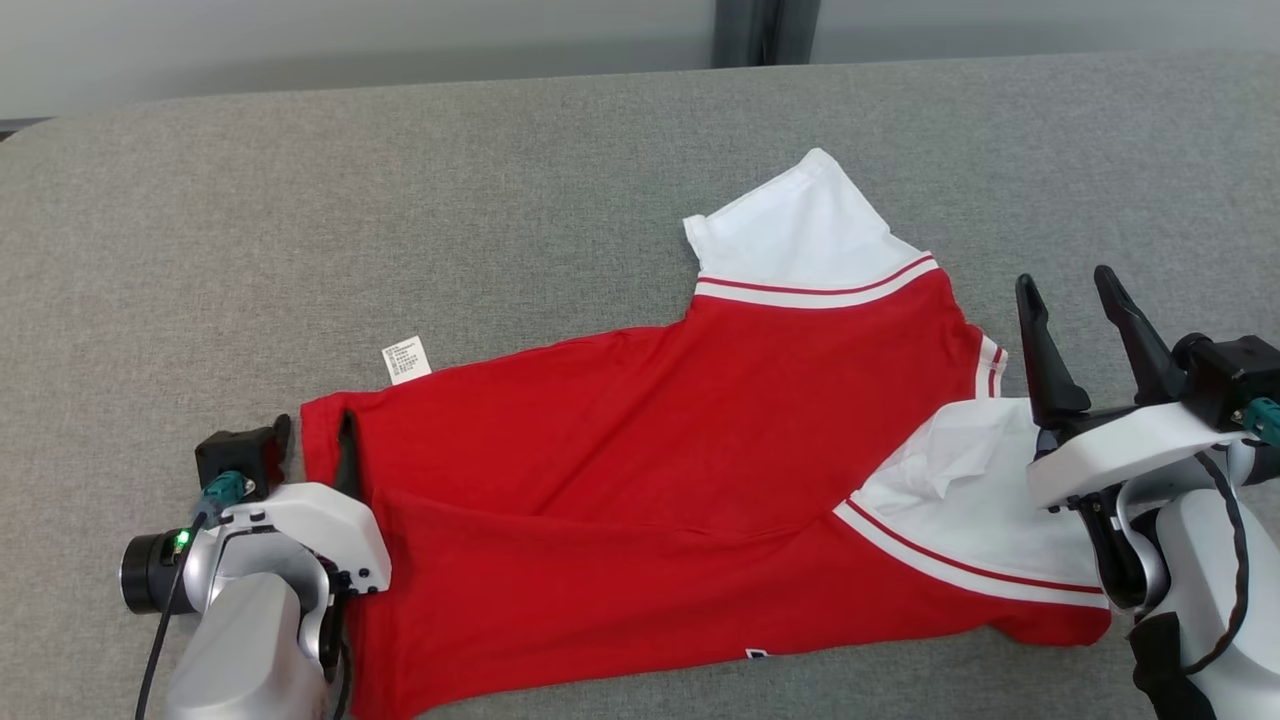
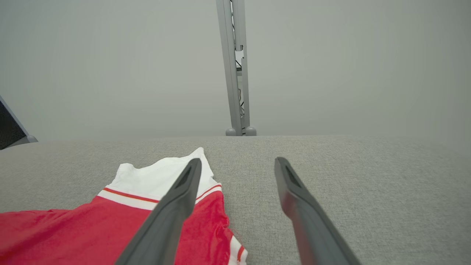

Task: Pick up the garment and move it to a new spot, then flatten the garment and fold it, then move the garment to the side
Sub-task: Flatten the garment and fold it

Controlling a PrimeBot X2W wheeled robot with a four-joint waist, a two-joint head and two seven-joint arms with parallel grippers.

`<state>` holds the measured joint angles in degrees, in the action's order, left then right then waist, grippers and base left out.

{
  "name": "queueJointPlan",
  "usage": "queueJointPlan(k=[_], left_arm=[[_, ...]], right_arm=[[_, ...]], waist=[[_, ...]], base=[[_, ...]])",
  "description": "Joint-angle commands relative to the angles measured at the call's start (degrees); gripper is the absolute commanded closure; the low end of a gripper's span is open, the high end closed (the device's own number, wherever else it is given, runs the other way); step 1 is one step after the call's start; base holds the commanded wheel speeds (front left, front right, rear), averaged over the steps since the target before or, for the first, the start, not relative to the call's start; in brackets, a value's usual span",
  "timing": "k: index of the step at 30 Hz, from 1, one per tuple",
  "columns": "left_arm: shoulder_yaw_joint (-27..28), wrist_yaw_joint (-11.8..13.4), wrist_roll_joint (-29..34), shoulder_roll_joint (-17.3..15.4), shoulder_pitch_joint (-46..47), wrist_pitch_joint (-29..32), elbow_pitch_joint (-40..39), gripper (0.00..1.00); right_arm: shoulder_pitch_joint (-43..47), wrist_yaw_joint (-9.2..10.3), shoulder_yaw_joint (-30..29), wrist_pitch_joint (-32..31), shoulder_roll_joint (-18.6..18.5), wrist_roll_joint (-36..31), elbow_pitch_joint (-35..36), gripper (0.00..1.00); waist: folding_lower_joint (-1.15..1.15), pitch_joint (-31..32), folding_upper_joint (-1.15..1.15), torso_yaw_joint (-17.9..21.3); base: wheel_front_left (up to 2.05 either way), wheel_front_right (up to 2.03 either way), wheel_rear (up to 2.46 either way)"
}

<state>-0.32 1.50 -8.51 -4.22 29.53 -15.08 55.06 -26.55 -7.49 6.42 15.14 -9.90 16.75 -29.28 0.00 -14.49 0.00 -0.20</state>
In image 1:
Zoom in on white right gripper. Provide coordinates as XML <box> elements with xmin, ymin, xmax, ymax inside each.
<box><xmin>1014</xmin><ymin>264</ymin><xmax>1253</xmax><ymax>513</ymax></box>

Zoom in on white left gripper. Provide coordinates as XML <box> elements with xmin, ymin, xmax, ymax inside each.
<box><xmin>224</xmin><ymin>409</ymin><xmax>394</xmax><ymax>596</ymax></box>

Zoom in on red shirt white sleeves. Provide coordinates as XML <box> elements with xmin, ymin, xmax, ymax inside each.
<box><xmin>300</xmin><ymin>147</ymin><xmax>1113</xmax><ymax>720</ymax></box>

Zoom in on left arm teal-plug cable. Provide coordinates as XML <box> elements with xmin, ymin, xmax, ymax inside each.
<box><xmin>135</xmin><ymin>470</ymin><xmax>257</xmax><ymax>720</ymax></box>

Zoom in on arm teal-plug cable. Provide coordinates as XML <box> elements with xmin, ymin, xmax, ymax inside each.
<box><xmin>1180</xmin><ymin>397</ymin><xmax>1280</xmax><ymax>679</ymax></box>
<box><xmin>135</xmin><ymin>470</ymin><xmax>257</xmax><ymax>720</ymax></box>

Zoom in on right arm teal-plug cable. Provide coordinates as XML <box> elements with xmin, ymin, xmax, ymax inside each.
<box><xmin>1180</xmin><ymin>397</ymin><xmax>1280</xmax><ymax>679</ymax></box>

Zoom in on grey metal partition post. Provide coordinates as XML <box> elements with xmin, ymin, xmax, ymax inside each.
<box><xmin>712</xmin><ymin>0</ymin><xmax>823</xmax><ymax>69</ymax></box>

